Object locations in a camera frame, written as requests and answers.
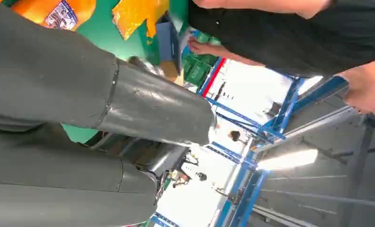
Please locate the person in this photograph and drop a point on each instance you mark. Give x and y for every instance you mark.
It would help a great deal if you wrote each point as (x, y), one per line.
(284, 40)

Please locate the ceiling light panel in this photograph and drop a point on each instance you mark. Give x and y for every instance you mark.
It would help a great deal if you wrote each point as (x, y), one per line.
(288, 159)

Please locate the dark blue folder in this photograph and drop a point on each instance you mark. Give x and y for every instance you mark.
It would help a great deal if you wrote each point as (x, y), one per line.
(165, 40)

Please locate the person's hand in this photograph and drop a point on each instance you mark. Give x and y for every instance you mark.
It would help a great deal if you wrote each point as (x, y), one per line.
(368, 91)
(203, 48)

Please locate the green plastic crate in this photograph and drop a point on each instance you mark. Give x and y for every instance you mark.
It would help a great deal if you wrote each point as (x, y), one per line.
(200, 70)

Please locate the brown cardboard box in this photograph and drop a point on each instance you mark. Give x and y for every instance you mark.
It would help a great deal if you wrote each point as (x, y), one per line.
(170, 70)

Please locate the yellow sheet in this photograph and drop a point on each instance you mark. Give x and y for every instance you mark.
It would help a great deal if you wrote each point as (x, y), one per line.
(131, 15)

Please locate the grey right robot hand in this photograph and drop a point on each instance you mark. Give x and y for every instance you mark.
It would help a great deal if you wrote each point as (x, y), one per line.
(49, 78)

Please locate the blue metal rack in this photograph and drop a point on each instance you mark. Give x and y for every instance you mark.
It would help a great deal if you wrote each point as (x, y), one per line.
(288, 103)

